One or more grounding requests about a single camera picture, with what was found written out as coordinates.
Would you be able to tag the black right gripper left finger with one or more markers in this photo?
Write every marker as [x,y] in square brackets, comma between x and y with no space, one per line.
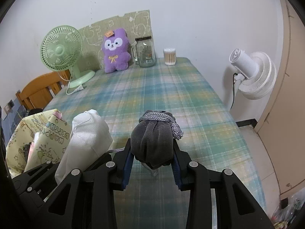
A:
[86,199]

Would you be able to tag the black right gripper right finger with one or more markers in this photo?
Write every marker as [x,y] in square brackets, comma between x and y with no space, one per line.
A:
[236,207]

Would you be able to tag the white cloth bag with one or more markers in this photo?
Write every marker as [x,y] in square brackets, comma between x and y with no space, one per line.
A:
[90,139]

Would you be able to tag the grey sock bundle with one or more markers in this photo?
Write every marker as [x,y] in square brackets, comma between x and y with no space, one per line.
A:
[152,139]

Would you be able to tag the cartoon patterned storage box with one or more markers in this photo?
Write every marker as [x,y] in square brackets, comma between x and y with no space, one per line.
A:
[38,138]

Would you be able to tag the plaid tablecloth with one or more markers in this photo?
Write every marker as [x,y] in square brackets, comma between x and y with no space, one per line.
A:
[211,136]

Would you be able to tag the beige door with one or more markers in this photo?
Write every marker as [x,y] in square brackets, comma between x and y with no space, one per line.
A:
[281,127]

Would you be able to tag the wooden chair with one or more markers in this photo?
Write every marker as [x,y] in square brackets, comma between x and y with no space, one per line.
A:
[40,91]

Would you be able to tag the white fan power plug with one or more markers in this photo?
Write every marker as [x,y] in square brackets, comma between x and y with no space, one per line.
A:
[79,88]

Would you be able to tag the white standing fan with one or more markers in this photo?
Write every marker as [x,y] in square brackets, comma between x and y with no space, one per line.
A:
[256,74]

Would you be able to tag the green desk fan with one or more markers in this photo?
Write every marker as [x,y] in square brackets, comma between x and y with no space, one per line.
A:
[61,50]

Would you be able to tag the purple plush toy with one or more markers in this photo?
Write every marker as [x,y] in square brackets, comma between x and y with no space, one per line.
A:
[115,49]

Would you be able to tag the cotton swab container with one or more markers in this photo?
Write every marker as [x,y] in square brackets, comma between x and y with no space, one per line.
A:
[169,56]

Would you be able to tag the glass jar with lid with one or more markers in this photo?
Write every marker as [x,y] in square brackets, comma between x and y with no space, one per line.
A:
[143,52]

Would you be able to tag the patterned cardboard backboard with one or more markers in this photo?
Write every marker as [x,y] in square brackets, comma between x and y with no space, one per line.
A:
[136,24]

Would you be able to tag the wall power socket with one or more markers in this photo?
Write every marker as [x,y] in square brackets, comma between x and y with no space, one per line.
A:
[8,107]

